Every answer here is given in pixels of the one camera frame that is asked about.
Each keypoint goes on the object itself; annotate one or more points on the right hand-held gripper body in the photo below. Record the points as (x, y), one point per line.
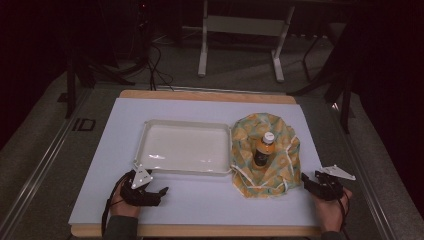
(330, 182)

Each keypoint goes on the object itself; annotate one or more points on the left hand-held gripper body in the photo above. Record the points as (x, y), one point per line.
(139, 180)

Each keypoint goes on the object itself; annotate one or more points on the yellow green patterned cloth bag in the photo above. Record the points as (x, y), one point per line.
(283, 160)

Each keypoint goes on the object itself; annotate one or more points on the orange drink bottle white cap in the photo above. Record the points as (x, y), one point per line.
(263, 150)

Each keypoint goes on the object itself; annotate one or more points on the person's left hand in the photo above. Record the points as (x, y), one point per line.
(124, 206)

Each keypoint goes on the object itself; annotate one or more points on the person's right hand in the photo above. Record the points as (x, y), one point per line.
(331, 213)

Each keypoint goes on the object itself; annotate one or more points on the white table cover board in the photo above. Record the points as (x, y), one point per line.
(200, 203)

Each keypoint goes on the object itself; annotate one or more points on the white plastic tray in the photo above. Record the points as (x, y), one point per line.
(186, 148)

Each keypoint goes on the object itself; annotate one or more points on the black metal stand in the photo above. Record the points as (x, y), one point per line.
(70, 86)
(345, 96)

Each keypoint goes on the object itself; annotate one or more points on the aluminium floor rail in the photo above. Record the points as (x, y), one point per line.
(360, 173)
(36, 173)

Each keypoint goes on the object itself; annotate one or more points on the white metal desk frame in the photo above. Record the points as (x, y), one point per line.
(245, 25)

